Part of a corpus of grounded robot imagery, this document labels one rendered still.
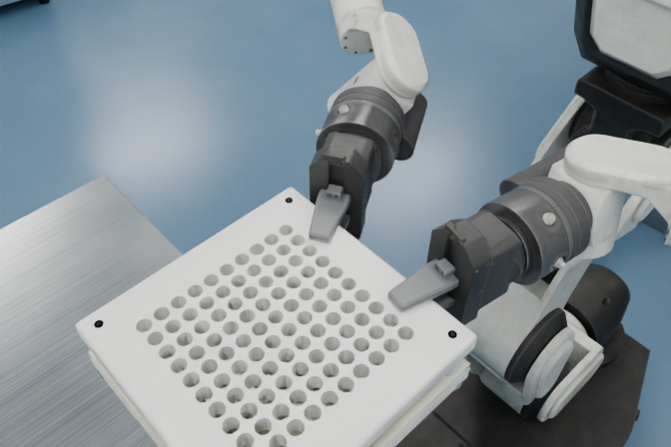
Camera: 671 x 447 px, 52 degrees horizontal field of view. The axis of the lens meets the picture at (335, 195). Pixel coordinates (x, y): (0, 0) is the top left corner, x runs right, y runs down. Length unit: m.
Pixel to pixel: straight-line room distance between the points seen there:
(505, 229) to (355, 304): 0.15
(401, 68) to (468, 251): 0.28
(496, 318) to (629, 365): 0.67
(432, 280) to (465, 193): 1.60
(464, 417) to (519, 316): 0.52
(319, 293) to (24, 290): 0.44
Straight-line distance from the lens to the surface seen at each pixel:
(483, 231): 0.63
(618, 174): 0.71
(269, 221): 0.67
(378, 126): 0.74
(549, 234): 0.66
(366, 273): 0.63
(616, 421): 1.66
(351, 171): 0.66
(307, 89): 2.58
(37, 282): 0.94
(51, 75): 2.86
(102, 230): 0.97
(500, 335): 1.11
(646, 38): 0.90
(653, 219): 2.26
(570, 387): 1.48
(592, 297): 1.58
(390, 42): 0.81
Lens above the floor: 1.56
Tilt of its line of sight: 46 degrees down
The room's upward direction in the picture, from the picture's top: straight up
